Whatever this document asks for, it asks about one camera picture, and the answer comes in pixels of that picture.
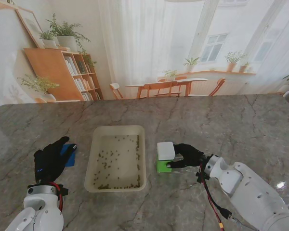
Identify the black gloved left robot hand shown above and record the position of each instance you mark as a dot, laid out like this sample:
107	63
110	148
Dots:
49	161

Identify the clear bottle with green base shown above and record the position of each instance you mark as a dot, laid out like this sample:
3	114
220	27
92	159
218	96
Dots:
162	167

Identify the printed room backdrop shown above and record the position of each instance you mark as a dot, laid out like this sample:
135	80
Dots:
144	48

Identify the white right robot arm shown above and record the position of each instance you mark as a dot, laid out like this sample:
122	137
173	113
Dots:
250	190

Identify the blue plastic scraper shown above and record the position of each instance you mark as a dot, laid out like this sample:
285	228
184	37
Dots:
71	158

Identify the white square bottle cap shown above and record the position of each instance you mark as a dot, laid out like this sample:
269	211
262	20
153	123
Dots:
165	151

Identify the scattered green beans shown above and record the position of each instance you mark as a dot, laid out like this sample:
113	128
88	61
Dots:
137	146

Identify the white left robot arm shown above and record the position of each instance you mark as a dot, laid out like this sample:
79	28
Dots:
42	207

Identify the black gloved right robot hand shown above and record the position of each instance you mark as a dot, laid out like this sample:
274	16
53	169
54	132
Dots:
190	156

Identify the cream plastic baking tray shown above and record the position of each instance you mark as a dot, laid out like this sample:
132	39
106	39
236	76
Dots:
115	168

